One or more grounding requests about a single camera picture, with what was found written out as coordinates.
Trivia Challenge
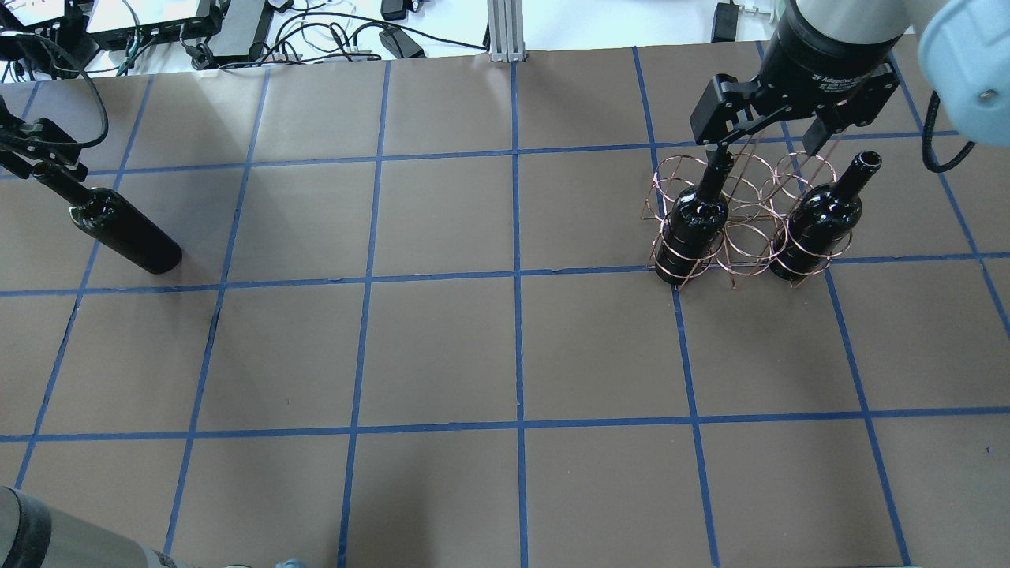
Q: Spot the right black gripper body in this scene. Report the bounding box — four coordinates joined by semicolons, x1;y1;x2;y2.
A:
690;1;901;145

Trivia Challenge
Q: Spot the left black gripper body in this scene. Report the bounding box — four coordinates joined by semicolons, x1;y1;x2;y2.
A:
1;96;36;159

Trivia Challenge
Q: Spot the dark wine bottle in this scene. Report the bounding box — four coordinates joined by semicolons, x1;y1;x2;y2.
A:
32;164;181;275

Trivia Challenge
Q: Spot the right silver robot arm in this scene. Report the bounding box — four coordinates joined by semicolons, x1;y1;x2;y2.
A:
690;1;1009;173

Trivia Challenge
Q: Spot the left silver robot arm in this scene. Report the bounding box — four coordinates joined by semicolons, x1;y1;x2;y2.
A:
2;106;190;567

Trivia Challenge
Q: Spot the dark bottle in rack end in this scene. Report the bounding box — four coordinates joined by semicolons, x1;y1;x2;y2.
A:
769;150;883;282

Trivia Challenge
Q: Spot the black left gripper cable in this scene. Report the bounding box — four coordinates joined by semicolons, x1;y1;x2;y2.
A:
0;32;110;151

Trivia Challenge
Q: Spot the copper wire wine rack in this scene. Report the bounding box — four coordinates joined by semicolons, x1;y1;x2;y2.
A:
642;144;855;288

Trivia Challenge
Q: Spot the dark bottle under rack handle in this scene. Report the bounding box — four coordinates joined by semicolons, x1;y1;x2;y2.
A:
654;155;733;286

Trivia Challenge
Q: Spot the aluminium frame post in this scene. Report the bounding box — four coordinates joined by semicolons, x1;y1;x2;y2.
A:
487;0;527;62

